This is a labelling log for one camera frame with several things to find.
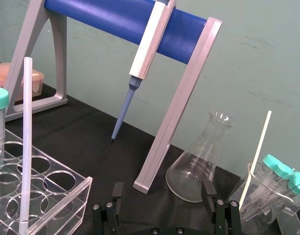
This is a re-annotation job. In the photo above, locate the white and blue pipette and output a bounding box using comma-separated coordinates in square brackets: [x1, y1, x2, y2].
[111, 0, 176, 144]

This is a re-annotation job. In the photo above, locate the teal capped centrifuge tube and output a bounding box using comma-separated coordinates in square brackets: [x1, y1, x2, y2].
[269, 171, 300, 211]
[245, 154, 293, 216]

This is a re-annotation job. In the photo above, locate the white stirring rod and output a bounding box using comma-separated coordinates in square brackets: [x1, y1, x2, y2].
[238, 110, 273, 211]

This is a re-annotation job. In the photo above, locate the grey and blue pipette stand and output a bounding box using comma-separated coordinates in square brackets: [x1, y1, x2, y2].
[3, 0, 223, 194]

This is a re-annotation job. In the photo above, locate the black table cloth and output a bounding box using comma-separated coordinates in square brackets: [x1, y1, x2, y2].
[0, 58, 300, 235]

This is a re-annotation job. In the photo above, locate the translucent white plastic tube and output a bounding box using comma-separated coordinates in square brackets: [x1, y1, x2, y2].
[18, 56, 33, 235]

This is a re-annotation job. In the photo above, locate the clear acrylic tube rack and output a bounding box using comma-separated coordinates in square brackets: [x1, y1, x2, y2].
[0, 127, 93, 235]

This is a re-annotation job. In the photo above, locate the clear glass beaker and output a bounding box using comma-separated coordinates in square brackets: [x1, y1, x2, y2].
[228, 162, 300, 229]

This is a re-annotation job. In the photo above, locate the clear glass conical flask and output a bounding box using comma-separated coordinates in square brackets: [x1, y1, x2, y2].
[165, 109, 236, 203]

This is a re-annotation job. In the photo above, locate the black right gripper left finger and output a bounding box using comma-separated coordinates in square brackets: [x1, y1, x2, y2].
[92, 182, 124, 235]

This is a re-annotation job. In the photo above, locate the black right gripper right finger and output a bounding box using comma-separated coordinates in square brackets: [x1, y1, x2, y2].
[201, 180, 243, 235]

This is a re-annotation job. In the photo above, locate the pink and cream box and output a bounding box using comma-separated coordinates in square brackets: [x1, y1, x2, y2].
[0, 63, 45, 102]

